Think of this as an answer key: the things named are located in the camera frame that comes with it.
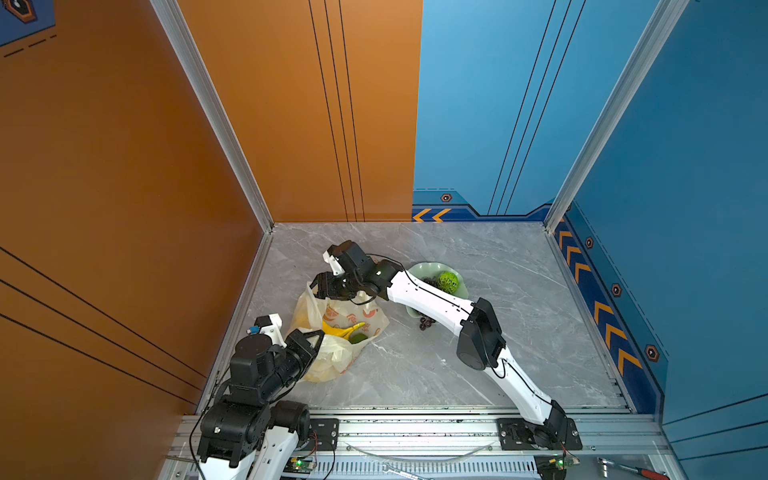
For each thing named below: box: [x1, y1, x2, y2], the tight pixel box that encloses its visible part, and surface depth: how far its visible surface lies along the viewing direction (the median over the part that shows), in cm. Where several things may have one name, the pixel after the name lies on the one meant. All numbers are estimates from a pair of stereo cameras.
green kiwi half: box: [438, 271, 459, 294], surface depth 96 cm
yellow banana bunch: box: [322, 320, 366, 340], surface depth 89 cm
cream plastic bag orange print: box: [287, 282, 391, 383], surface depth 77 cm
